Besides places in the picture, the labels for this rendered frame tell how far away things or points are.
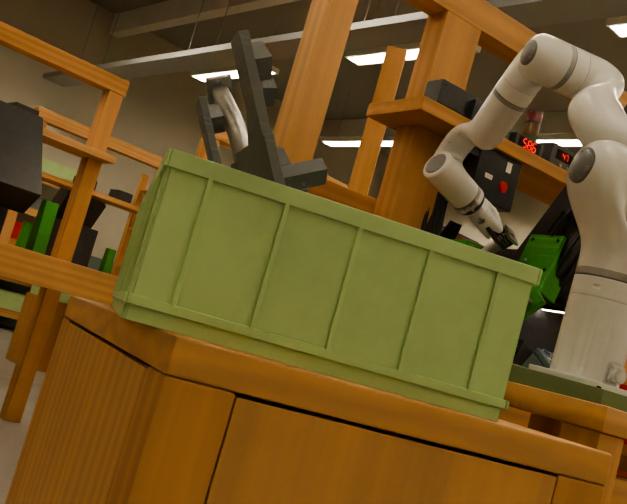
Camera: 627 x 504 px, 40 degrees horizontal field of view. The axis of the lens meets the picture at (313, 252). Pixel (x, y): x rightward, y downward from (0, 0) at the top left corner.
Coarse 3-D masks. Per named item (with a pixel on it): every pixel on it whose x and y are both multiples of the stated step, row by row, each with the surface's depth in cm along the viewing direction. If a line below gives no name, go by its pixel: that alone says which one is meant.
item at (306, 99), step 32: (320, 0) 227; (352, 0) 228; (320, 32) 223; (448, 32) 246; (480, 32) 253; (320, 64) 223; (416, 64) 251; (448, 64) 247; (288, 96) 226; (320, 96) 224; (416, 96) 246; (288, 128) 221; (320, 128) 224; (416, 128) 242; (416, 160) 243; (384, 192) 245; (416, 192) 243; (416, 224) 244
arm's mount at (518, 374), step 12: (516, 372) 144; (528, 372) 142; (540, 372) 140; (528, 384) 142; (540, 384) 140; (552, 384) 138; (564, 384) 136; (576, 384) 135; (576, 396) 134; (588, 396) 132; (600, 396) 131; (612, 396) 132; (624, 396) 134; (624, 408) 135
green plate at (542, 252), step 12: (528, 240) 232; (540, 240) 228; (552, 240) 225; (564, 240) 223; (528, 252) 229; (540, 252) 226; (552, 252) 223; (528, 264) 227; (540, 264) 224; (552, 264) 221; (552, 276) 223; (540, 288) 219; (552, 288) 223; (552, 300) 224
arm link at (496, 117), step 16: (496, 96) 199; (480, 112) 204; (496, 112) 200; (512, 112) 199; (464, 128) 209; (480, 128) 203; (496, 128) 202; (448, 144) 218; (464, 144) 217; (480, 144) 205; (496, 144) 206
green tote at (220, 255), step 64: (192, 192) 84; (256, 192) 85; (128, 256) 111; (192, 256) 83; (256, 256) 85; (320, 256) 87; (384, 256) 88; (448, 256) 90; (192, 320) 83; (256, 320) 84; (320, 320) 86; (384, 320) 88; (448, 320) 90; (512, 320) 91; (384, 384) 88; (448, 384) 89
